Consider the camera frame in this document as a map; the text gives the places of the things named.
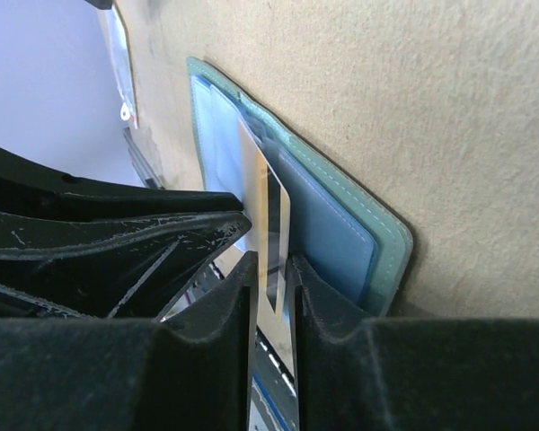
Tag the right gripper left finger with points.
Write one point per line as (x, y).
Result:
(192, 372)

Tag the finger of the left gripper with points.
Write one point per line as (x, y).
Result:
(106, 256)
(29, 186)

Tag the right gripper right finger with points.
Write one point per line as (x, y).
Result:
(357, 372)

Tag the green card holder wallet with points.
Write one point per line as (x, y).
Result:
(353, 242)

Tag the silver striped wallet card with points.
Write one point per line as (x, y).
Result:
(267, 205)

